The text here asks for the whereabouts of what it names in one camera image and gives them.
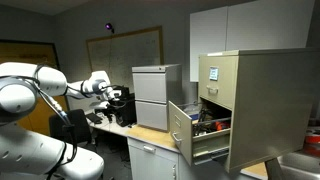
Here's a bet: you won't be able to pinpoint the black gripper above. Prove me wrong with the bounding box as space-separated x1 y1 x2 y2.
105 86 124 105

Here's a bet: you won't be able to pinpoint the beige drawer with label frame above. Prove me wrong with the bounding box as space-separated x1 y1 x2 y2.
168 100 233 167

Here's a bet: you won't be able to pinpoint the grey cabinet drawer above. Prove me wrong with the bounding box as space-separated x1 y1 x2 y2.
134 100 169 132
132 72 168 104

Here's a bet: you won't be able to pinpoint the beige drawer with label card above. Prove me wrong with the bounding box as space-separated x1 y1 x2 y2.
198 54 240 111

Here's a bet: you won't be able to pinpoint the orange tool in drawer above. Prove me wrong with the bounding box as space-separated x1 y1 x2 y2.
214 120 231 132

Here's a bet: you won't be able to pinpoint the black box device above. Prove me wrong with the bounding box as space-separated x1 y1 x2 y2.
114 87 138 128

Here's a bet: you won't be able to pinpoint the black keyboard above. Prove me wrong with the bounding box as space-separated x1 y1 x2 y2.
85 112 104 125

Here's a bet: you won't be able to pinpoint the white desk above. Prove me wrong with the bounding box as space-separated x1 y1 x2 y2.
84 110 135 138

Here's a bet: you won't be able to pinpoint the wood framed whiteboard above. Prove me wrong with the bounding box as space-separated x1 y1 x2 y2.
85 25 165 98

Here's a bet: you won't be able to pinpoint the black office chair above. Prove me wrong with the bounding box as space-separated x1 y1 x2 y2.
48 108 93 146

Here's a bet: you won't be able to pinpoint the grey metal filing cabinet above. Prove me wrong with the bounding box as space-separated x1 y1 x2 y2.
131 64 183 132

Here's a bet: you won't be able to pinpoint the white base cabinet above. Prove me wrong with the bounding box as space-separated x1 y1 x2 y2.
127 137 182 180

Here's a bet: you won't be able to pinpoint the label holder with blue card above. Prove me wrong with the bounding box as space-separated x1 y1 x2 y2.
208 66 220 82

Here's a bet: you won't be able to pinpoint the beige metal filing cabinet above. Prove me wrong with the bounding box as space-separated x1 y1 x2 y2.
198 47 320 174

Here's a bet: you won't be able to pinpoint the steel sink surface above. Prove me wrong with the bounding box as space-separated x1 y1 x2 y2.
275 149 320 180

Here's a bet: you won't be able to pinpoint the red round object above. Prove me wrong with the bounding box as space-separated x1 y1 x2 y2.
304 125 320 156

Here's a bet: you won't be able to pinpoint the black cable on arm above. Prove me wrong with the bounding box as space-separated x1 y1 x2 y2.
31 64 79 180

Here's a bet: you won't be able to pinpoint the silver base cabinet handle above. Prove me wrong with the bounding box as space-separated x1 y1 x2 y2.
142 145 157 155

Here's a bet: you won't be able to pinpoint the camera with purple light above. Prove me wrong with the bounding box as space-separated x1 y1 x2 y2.
104 22 116 34

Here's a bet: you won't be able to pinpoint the empty silver label frame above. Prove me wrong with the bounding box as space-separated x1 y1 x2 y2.
174 114 183 129

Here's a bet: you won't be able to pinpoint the silver drawer handle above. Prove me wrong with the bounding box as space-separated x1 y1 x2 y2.
171 131 183 145
205 85 220 95

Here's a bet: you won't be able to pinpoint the black tools and cables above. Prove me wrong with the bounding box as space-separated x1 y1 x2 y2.
194 107 218 136

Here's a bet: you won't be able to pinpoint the brown board with black frame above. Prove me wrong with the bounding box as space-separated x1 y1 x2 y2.
0 39 70 136

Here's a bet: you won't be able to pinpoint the white wall cabinet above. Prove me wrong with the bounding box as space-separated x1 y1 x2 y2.
189 0 316 83

